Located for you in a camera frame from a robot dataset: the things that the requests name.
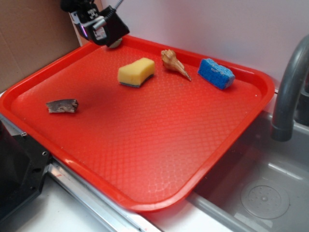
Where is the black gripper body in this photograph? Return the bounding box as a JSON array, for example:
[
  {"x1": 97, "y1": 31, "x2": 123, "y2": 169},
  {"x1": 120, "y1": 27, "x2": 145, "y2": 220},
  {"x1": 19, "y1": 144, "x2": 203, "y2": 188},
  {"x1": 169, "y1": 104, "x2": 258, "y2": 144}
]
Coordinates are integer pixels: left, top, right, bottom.
[{"x1": 60, "y1": 0, "x2": 111, "y2": 46}]

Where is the yellow sponge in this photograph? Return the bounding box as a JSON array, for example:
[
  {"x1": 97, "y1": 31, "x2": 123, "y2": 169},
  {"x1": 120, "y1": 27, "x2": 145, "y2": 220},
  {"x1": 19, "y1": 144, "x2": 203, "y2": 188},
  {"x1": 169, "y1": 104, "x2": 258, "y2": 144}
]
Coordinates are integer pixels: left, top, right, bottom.
[{"x1": 117, "y1": 58, "x2": 155, "y2": 88}]

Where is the black box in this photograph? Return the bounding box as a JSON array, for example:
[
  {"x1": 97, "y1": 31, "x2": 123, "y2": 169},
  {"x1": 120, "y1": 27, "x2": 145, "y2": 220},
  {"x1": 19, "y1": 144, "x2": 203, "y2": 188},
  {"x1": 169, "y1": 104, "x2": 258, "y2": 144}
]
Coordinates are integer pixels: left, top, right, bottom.
[{"x1": 104, "y1": 13, "x2": 129, "y2": 47}]

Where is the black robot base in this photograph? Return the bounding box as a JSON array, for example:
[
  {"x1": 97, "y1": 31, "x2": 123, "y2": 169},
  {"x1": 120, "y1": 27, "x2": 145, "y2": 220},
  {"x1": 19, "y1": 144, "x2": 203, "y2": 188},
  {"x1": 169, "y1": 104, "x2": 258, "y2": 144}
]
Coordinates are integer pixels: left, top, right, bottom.
[{"x1": 0, "y1": 123, "x2": 51, "y2": 222}]

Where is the green dimpled ball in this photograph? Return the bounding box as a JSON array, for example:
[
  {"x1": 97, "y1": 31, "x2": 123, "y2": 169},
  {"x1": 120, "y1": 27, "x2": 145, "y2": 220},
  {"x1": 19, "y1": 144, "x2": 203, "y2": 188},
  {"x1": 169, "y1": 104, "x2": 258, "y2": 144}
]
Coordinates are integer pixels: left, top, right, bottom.
[{"x1": 108, "y1": 38, "x2": 123, "y2": 49}]

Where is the brown cardboard panel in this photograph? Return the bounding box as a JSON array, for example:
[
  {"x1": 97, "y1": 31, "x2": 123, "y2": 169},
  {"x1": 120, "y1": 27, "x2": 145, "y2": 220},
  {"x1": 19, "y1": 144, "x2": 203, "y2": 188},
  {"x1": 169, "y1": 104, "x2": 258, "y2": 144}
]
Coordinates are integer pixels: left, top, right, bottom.
[{"x1": 0, "y1": 0, "x2": 88, "y2": 92}]

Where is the brown bark piece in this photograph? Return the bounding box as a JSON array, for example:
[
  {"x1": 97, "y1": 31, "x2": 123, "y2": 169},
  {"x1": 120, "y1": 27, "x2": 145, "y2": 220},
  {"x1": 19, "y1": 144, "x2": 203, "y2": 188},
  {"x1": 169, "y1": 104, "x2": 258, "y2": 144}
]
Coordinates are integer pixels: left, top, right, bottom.
[{"x1": 45, "y1": 99, "x2": 79, "y2": 113}]

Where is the spiral seashell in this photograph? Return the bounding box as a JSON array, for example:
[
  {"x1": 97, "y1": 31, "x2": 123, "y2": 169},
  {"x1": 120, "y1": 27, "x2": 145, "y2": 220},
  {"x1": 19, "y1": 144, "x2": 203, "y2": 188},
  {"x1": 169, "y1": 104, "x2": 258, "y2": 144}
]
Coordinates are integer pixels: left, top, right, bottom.
[{"x1": 161, "y1": 49, "x2": 192, "y2": 81}]

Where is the red plastic tray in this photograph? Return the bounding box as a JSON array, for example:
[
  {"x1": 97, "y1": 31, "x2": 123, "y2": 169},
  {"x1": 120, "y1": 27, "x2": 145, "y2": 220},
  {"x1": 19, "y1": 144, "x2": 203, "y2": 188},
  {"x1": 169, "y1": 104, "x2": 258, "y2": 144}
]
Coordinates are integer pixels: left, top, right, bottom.
[{"x1": 0, "y1": 36, "x2": 274, "y2": 212}]

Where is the blue sponge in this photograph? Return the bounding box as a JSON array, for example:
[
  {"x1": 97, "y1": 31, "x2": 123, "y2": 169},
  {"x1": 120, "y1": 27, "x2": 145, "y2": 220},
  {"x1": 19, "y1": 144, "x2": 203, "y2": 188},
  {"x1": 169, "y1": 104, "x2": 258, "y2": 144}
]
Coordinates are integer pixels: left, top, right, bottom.
[{"x1": 197, "y1": 58, "x2": 235, "y2": 90}]

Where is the grey faucet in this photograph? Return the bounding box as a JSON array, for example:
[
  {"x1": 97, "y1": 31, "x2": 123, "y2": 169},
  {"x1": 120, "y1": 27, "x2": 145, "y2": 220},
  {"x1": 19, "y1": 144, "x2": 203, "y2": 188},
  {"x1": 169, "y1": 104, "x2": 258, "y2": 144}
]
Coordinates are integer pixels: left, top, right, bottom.
[{"x1": 271, "y1": 36, "x2": 309, "y2": 142}]

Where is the grey sink basin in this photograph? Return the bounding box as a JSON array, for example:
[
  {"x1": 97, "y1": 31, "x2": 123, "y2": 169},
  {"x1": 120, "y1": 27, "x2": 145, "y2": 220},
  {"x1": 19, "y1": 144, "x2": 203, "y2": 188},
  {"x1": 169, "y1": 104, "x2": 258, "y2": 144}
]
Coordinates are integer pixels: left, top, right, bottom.
[{"x1": 188, "y1": 112, "x2": 309, "y2": 232}]

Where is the grey coiled cable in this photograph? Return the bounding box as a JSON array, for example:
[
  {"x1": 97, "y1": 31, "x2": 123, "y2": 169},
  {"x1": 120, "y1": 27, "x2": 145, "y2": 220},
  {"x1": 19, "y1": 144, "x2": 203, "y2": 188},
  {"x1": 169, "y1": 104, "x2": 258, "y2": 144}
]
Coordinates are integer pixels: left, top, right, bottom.
[{"x1": 92, "y1": 0, "x2": 125, "y2": 29}]

